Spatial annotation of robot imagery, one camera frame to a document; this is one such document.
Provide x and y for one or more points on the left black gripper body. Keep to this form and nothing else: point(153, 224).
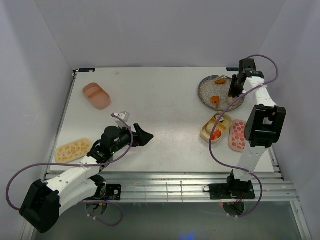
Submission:
point(125, 137)

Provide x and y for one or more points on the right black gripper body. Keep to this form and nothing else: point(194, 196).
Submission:
point(235, 89)

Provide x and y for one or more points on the pink lunch box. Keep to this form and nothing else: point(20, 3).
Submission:
point(97, 96)

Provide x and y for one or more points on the sushi roll toy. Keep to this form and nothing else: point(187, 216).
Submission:
point(219, 118)

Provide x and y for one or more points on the rice ball toy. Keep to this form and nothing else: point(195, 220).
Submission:
point(209, 127)
point(230, 100)

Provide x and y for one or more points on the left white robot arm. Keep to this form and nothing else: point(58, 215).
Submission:
point(46, 201)

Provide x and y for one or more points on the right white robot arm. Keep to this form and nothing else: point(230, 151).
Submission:
point(264, 125)

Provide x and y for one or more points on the yellow lunch box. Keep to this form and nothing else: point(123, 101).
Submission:
point(221, 126)

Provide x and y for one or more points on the right blue table label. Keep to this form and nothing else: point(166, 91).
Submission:
point(232, 69)

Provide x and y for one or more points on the blue table label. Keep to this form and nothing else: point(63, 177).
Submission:
point(86, 70)
point(232, 69)

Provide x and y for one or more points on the grey speckled plate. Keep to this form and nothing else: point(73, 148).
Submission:
point(207, 89)

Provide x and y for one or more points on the orange fried shrimp toy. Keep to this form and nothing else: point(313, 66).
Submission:
point(215, 100)

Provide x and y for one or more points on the yellow perforated lid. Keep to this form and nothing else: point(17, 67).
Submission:
point(72, 151)

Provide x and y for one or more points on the left blue table label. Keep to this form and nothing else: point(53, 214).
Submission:
point(86, 70)

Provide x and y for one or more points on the pink perforated lid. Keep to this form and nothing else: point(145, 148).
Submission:
point(237, 141)

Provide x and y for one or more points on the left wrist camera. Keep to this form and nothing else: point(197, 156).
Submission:
point(122, 117)

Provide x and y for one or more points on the aluminium frame rail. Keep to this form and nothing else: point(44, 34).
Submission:
point(189, 188)

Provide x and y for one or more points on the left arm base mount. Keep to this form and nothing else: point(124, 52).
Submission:
point(109, 192)

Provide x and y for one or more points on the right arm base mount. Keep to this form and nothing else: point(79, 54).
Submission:
point(221, 191)

